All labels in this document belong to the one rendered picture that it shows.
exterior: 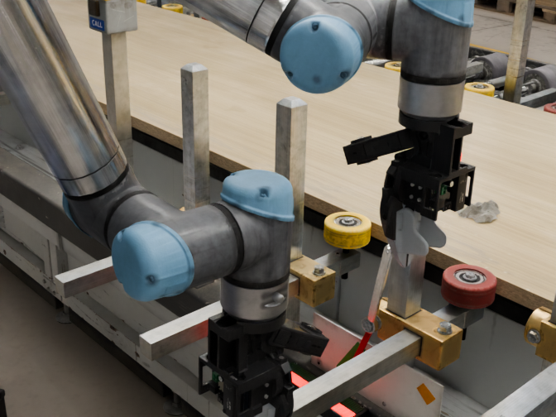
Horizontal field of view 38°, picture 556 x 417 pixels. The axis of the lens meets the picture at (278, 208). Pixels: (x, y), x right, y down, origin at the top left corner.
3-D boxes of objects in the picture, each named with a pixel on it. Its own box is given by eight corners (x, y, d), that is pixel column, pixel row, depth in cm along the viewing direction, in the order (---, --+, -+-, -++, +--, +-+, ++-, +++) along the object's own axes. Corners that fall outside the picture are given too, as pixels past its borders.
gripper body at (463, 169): (433, 227, 95) (443, 130, 90) (377, 203, 101) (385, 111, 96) (471, 209, 100) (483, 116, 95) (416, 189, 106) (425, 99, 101)
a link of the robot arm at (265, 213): (199, 175, 84) (264, 160, 89) (199, 270, 88) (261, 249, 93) (246, 200, 78) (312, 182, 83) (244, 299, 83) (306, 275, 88)
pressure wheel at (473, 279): (467, 359, 121) (476, 292, 116) (424, 336, 126) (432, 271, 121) (498, 339, 126) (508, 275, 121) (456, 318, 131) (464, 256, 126)
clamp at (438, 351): (438, 371, 114) (442, 342, 112) (366, 331, 123) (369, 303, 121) (462, 357, 117) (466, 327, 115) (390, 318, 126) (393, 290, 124)
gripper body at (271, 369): (196, 397, 94) (196, 307, 89) (252, 370, 99) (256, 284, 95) (238, 430, 89) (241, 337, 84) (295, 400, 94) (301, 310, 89)
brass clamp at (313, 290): (310, 309, 130) (312, 282, 128) (256, 278, 139) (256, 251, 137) (337, 296, 134) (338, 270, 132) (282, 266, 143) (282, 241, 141)
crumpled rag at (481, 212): (480, 227, 138) (481, 214, 137) (450, 213, 143) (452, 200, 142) (514, 214, 143) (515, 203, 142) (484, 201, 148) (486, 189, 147)
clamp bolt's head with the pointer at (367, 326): (344, 387, 127) (375, 326, 118) (334, 376, 128) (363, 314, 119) (353, 382, 128) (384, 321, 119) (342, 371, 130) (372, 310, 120)
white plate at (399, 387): (434, 443, 118) (442, 387, 114) (309, 363, 135) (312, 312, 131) (437, 442, 118) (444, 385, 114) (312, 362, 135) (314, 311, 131)
